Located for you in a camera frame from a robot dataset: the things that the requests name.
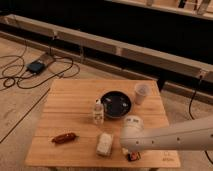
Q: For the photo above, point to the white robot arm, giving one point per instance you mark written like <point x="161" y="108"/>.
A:
<point x="189" y="135"/>

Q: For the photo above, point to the dark chocolate bar wrapper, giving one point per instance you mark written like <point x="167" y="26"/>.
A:
<point x="133" y="156"/>

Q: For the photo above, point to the red sausage toy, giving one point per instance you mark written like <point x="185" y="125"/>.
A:
<point x="64" y="138"/>

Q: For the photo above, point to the black round bowl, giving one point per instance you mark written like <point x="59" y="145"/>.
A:
<point x="116" y="104"/>

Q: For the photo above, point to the white rectangular eraser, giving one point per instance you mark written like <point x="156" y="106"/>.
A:
<point x="104" y="144"/>

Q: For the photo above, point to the blue power box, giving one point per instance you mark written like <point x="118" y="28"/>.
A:
<point x="36" y="67"/>

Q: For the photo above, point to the small clear plastic bottle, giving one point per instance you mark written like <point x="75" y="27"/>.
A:
<point x="98" y="112"/>

